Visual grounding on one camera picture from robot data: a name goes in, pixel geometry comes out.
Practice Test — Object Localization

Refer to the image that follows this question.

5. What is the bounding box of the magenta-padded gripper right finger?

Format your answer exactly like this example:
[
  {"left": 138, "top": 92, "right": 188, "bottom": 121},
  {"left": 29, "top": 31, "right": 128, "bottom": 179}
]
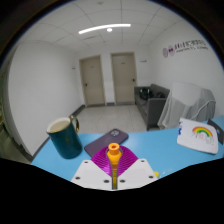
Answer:
[{"left": 116, "top": 145, "right": 159, "bottom": 191}]

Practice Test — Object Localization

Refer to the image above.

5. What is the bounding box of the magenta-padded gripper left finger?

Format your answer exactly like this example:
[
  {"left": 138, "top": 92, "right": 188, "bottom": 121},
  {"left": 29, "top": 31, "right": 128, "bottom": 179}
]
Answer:
[{"left": 70, "top": 145, "right": 114, "bottom": 191}]

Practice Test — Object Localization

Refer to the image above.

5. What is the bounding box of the orange charger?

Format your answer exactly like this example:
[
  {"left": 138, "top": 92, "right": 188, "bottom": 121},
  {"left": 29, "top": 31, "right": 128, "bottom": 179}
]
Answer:
[{"left": 107, "top": 142, "right": 122, "bottom": 190}]

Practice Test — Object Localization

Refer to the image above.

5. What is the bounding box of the purple smartphone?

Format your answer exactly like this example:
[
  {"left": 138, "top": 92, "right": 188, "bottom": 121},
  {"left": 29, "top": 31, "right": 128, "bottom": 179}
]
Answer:
[{"left": 83, "top": 128, "right": 130, "bottom": 158}]

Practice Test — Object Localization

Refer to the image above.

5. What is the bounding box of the dark green mug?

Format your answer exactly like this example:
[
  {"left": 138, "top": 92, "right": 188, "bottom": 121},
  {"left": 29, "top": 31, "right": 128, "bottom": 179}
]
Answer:
[{"left": 45, "top": 115, "right": 83, "bottom": 160}]

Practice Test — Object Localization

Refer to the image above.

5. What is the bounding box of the grey sofa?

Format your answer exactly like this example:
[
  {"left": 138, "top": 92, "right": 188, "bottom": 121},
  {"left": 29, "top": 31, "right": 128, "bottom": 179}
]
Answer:
[{"left": 133, "top": 83, "right": 171, "bottom": 131}]

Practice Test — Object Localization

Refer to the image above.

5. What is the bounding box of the black bag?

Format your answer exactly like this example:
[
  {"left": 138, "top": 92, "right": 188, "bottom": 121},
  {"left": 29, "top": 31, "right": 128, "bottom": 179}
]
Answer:
[{"left": 139, "top": 87, "right": 166, "bottom": 100}]

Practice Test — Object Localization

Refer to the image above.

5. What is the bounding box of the white cloth-covered equipment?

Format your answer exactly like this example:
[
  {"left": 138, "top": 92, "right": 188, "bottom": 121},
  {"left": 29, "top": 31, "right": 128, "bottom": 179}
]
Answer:
[{"left": 157, "top": 81, "right": 217, "bottom": 129}]

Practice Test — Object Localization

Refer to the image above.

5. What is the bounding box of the beige door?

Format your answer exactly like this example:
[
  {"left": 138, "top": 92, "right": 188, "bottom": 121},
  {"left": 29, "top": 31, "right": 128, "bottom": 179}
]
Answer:
[
  {"left": 110, "top": 51, "right": 138, "bottom": 105},
  {"left": 78, "top": 55, "right": 106, "bottom": 108}
]

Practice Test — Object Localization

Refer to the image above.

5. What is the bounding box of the long ceiling light strip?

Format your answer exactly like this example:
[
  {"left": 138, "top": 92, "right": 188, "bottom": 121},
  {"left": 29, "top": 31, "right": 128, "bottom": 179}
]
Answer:
[{"left": 78, "top": 23, "right": 132, "bottom": 35}]

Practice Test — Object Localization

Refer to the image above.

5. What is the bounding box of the purple wall sign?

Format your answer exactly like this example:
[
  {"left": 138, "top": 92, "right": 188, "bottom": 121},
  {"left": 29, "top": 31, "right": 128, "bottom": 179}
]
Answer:
[{"left": 161, "top": 39, "right": 209, "bottom": 59}]

